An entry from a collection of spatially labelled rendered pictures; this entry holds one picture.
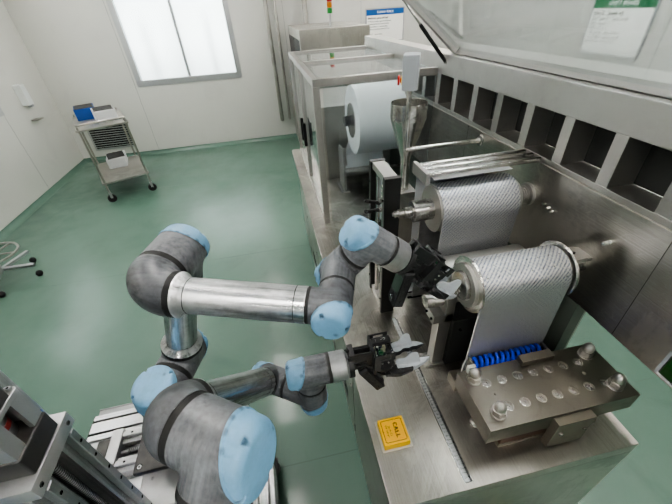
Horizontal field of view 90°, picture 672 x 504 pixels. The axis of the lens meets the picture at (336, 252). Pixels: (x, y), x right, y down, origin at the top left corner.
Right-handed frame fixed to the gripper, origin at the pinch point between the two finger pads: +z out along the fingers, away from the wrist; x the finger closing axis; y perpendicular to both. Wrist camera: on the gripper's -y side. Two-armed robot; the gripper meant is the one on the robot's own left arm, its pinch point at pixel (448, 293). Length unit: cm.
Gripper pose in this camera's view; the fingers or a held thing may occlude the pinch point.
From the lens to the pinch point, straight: 91.5
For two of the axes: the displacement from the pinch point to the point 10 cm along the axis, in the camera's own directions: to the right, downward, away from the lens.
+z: 7.8, 4.0, 4.8
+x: -2.0, -5.7, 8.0
